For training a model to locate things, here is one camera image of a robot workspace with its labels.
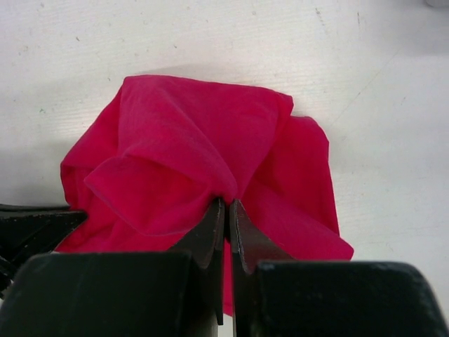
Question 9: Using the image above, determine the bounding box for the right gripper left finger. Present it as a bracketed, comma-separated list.
[1, 199, 225, 336]

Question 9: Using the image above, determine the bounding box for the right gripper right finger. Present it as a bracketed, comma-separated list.
[229, 201, 448, 336]

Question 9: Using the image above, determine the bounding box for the crimson pink t shirt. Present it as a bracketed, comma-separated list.
[55, 74, 355, 317]

